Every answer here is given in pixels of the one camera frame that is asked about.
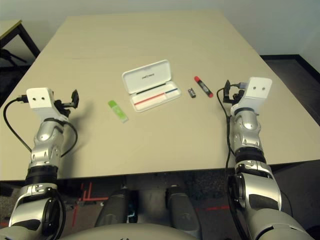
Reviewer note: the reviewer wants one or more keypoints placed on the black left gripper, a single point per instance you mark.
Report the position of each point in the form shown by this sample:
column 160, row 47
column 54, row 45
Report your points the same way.
column 62, row 107

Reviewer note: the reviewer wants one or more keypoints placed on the grey robot left leg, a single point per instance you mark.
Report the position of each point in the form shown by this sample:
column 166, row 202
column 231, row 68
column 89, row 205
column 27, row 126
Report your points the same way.
column 115, row 207

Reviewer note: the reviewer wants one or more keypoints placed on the grey robot right leg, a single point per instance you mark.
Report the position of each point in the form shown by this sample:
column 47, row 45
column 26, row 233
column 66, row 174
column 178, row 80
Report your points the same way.
column 182, row 210

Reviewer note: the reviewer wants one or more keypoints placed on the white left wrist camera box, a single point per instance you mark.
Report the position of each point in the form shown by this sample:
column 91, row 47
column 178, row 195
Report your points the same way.
column 38, row 98

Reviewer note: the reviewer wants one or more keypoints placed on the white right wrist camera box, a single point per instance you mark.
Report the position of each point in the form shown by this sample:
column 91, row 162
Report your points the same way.
column 258, row 88

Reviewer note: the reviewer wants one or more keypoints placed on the red floor tape lines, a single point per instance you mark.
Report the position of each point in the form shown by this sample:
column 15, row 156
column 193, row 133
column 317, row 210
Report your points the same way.
column 86, row 193

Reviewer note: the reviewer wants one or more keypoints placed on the red floor tape cross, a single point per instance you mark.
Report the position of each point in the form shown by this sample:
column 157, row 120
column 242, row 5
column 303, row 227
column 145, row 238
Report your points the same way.
column 215, row 208

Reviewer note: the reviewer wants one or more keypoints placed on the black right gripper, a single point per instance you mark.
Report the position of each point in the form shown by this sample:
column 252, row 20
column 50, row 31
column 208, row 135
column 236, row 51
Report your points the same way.
column 237, row 96

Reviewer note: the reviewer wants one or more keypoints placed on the grey robot leg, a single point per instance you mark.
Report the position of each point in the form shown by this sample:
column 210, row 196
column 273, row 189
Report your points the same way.
column 115, row 207
column 182, row 210

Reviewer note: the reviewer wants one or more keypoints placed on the white plastic pencil case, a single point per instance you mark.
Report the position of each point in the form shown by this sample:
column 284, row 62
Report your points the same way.
column 147, row 77

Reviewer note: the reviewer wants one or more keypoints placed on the grey robot torso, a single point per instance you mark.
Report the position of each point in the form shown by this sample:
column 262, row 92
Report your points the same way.
column 130, row 232

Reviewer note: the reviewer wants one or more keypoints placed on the black tripod stand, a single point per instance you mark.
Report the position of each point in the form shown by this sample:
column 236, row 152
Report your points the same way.
column 12, row 58

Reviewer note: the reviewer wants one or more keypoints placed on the black framed side table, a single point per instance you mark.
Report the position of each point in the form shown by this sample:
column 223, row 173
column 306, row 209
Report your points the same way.
column 7, row 27

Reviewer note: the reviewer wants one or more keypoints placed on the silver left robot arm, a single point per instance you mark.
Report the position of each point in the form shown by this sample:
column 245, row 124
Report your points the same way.
column 46, row 136

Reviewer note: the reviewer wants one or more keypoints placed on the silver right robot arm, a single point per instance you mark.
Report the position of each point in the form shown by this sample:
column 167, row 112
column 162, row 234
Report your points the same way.
column 247, row 125

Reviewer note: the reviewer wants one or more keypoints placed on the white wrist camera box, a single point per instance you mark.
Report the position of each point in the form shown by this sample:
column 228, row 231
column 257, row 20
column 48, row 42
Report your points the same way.
column 258, row 88
column 38, row 98

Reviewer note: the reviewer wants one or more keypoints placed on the red black whiteboard marker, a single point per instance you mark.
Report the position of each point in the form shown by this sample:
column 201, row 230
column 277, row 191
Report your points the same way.
column 203, row 87

